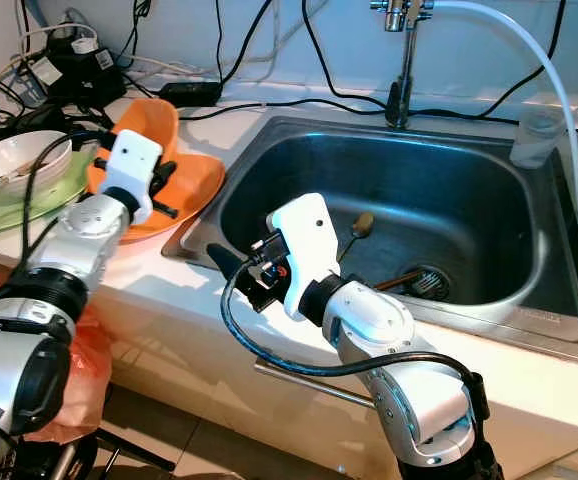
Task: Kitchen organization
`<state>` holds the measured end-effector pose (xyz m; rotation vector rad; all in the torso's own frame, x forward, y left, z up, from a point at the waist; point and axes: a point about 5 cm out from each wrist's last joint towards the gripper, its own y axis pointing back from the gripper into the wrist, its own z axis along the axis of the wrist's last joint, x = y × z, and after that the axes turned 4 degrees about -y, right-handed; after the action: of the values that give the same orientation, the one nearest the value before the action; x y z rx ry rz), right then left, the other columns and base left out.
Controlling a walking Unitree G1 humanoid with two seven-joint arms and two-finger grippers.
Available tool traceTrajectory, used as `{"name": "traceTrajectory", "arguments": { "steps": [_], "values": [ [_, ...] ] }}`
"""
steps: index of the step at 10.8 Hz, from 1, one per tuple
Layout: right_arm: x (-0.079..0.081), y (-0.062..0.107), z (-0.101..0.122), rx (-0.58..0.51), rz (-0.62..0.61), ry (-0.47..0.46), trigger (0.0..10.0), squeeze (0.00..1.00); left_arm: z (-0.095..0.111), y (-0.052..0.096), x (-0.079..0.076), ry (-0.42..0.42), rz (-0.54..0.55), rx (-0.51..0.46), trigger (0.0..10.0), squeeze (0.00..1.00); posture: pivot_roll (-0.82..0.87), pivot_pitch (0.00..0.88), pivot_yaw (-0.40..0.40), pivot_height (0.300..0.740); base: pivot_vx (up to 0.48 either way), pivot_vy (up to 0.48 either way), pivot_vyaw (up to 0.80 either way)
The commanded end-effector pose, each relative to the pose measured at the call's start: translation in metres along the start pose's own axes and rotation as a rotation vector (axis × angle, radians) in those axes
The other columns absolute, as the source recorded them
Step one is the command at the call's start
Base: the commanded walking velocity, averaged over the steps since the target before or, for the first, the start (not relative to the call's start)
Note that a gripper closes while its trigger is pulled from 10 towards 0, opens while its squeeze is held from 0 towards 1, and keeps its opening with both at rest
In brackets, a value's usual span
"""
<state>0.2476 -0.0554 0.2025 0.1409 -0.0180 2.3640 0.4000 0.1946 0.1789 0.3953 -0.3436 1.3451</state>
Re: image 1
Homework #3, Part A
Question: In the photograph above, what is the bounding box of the metal sink drain strainer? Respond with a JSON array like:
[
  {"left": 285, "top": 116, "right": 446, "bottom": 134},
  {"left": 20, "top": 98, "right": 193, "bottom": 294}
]
[{"left": 397, "top": 264, "right": 452, "bottom": 301}]

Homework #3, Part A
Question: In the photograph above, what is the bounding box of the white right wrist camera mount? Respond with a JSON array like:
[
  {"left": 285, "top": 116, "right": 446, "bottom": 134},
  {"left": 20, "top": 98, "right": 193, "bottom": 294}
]
[{"left": 269, "top": 192, "right": 342, "bottom": 323}]

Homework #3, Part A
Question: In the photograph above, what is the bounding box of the orange plastic plate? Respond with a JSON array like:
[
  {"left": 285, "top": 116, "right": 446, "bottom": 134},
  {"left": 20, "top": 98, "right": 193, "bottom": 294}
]
[{"left": 86, "top": 150, "right": 227, "bottom": 244}]

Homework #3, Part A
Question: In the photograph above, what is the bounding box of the black slanting wall cable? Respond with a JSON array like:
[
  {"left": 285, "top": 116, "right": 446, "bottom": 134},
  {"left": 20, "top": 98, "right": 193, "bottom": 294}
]
[{"left": 479, "top": 0, "right": 566, "bottom": 116}]

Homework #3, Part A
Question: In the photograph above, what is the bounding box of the metal sink cabinet handle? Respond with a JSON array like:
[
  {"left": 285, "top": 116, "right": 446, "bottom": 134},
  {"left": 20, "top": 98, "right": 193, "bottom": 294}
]
[{"left": 251, "top": 355, "right": 380, "bottom": 411}]

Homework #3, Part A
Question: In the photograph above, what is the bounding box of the red plastic bag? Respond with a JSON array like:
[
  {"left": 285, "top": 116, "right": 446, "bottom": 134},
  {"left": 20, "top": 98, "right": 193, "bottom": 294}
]
[{"left": 0, "top": 270, "right": 115, "bottom": 446}]

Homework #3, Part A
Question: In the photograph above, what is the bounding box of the stainless steel sink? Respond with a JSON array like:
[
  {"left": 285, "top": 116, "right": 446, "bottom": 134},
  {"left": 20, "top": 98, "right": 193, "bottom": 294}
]
[{"left": 161, "top": 115, "right": 578, "bottom": 368}]

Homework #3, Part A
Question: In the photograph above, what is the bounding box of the white faucet hose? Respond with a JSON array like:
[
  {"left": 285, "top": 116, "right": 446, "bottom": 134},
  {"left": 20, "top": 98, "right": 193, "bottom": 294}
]
[{"left": 429, "top": 0, "right": 578, "bottom": 211}]

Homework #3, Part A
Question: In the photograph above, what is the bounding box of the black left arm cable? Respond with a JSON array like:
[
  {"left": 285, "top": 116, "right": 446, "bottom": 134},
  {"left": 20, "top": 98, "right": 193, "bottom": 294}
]
[{"left": 22, "top": 130, "right": 120, "bottom": 291}]

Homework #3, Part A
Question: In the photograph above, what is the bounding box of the black cable along counter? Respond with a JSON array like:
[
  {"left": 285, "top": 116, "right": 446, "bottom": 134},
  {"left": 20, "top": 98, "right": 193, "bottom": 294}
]
[{"left": 179, "top": 97, "right": 395, "bottom": 123}]

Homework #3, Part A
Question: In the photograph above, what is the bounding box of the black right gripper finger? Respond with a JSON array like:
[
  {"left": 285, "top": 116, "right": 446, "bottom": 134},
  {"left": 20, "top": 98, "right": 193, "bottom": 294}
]
[{"left": 206, "top": 243, "right": 262, "bottom": 289}]

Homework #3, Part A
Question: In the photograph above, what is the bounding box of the green plate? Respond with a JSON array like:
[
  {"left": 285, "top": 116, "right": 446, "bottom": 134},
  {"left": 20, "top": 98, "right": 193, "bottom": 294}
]
[{"left": 0, "top": 150, "right": 95, "bottom": 236}]

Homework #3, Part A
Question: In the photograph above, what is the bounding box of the black power strip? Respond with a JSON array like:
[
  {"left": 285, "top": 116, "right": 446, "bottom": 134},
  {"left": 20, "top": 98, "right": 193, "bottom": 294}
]
[{"left": 0, "top": 105, "right": 90, "bottom": 151}]

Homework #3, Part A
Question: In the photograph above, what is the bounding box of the dark spoon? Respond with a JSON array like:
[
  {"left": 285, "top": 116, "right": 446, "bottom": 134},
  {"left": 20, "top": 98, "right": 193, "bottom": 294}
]
[{"left": 337, "top": 211, "right": 376, "bottom": 264}]

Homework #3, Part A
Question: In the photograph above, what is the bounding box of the black looping wall cable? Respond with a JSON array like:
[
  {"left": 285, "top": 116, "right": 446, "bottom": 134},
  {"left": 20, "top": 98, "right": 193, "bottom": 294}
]
[{"left": 301, "top": 0, "right": 395, "bottom": 113}]

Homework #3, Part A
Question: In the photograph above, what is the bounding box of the white sink counter cabinet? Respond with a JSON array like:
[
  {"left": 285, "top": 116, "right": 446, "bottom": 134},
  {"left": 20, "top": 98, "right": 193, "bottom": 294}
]
[{"left": 0, "top": 90, "right": 578, "bottom": 480}]

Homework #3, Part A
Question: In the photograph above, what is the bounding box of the black pump device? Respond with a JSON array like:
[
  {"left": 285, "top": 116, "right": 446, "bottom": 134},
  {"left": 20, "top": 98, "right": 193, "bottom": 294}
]
[{"left": 26, "top": 25, "right": 127, "bottom": 106}]

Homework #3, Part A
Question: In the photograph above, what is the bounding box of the black power adapter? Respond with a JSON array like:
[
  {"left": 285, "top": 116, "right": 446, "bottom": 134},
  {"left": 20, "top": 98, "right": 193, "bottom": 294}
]
[{"left": 159, "top": 80, "right": 223, "bottom": 107}]

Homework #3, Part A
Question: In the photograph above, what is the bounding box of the clear plastic cup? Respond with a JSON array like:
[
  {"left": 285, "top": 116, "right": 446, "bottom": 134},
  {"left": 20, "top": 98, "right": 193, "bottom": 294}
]
[{"left": 509, "top": 108, "right": 568, "bottom": 169}]

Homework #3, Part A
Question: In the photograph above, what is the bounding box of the black adapter output cable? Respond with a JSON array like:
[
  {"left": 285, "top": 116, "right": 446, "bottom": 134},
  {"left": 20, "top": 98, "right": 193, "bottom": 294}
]
[{"left": 217, "top": 0, "right": 275, "bottom": 91}]

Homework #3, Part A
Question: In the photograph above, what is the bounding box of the black hanging wall cable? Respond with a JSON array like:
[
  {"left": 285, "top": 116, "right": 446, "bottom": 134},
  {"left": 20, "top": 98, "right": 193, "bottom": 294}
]
[{"left": 214, "top": 0, "right": 226, "bottom": 81}]

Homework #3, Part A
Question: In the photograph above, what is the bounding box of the metal faucet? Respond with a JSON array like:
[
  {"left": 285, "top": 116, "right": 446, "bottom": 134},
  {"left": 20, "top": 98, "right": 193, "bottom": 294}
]
[{"left": 369, "top": 0, "right": 435, "bottom": 129}]

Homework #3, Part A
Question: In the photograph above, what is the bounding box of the orange plastic bowl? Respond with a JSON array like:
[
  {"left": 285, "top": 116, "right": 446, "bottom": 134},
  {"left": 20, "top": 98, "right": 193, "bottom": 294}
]
[{"left": 86, "top": 97, "right": 180, "bottom": 196}]

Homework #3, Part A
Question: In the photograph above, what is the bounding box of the white ceramic bowl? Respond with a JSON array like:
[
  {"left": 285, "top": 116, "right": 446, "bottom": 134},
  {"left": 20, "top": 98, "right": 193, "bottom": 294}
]
[{"left": 0, "top": 130, "right": 73, "bottom": 196}]

